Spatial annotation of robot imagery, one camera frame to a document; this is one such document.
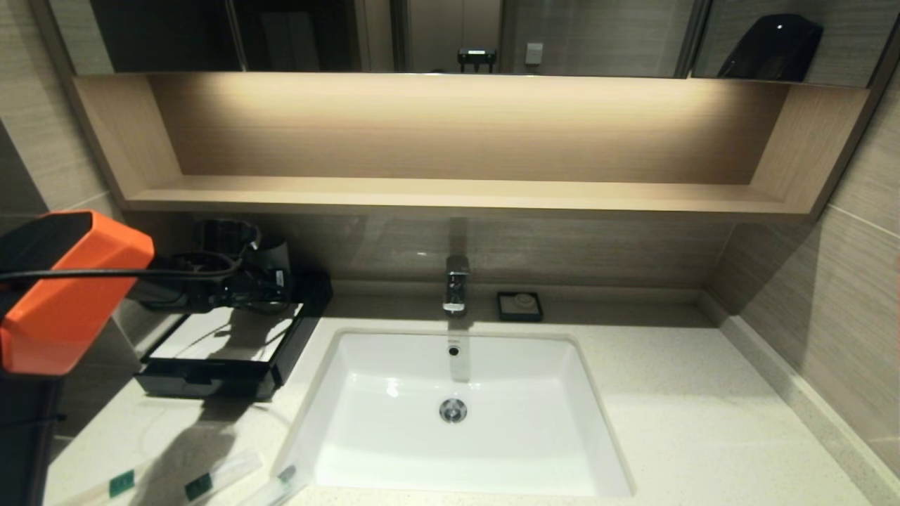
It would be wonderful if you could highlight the grey plastic cup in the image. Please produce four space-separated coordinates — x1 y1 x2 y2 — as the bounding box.
255 235 293 289

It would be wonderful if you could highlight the toothbrush with green label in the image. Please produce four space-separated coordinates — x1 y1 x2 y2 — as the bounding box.
60 457 187 506
151 450 265 506

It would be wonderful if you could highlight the white square plate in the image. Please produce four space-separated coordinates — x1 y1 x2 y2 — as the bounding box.
151 301 305 364

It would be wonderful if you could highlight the black amenity box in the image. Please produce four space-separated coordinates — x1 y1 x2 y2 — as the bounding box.
135 273 335 403

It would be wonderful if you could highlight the small item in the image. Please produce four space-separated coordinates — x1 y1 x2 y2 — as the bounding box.
236 464 300 506

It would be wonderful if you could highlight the white ceramic sink basin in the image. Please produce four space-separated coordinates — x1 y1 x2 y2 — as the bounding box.
281 329 634 498

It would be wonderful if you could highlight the chrome sink faucet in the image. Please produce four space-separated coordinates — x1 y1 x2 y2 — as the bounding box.
442 256 470 315

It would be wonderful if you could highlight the black square soap dish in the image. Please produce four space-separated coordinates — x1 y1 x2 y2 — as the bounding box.
496 292 544 324

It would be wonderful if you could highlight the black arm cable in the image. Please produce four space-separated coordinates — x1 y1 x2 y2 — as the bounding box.
0 252 243 283

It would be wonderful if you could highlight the wooden wall shelf niche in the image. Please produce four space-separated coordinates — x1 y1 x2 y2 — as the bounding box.
72 72 871 224

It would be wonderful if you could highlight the wall mirror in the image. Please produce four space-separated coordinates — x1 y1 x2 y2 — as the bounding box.
49 0 900 89

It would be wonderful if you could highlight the black glossy wall dispenser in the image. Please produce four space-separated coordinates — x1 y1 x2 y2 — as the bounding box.
717 14 823 82

